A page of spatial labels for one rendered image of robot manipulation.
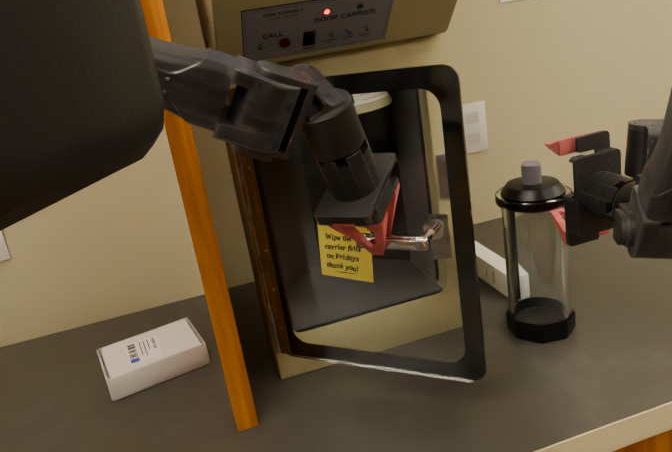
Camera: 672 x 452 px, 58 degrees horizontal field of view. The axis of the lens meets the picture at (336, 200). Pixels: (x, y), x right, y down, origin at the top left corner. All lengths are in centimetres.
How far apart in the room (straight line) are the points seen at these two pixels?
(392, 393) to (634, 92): 107
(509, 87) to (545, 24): 16
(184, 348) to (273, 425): 24
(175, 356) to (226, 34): 53
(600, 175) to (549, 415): 31
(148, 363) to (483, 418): 52
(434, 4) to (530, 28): 68
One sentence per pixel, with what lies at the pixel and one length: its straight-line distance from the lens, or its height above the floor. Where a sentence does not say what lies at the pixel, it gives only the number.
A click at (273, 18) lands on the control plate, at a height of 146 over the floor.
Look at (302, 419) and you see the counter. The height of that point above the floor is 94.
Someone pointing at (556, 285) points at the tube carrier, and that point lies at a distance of 96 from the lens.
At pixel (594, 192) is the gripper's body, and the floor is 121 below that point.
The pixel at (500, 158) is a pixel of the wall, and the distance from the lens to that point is 150.
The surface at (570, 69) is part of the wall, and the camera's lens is 157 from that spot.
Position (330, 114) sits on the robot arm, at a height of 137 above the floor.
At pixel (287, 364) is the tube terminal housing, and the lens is 97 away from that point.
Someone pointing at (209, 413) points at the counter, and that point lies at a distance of 95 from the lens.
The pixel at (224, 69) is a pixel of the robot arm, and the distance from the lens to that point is 55.
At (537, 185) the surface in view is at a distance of 93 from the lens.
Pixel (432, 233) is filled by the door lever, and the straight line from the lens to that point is 71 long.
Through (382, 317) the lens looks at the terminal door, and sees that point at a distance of 82.
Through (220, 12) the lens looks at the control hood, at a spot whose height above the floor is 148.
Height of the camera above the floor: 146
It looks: 17 degrees down
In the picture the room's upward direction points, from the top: 9 degrees counter-clockwise
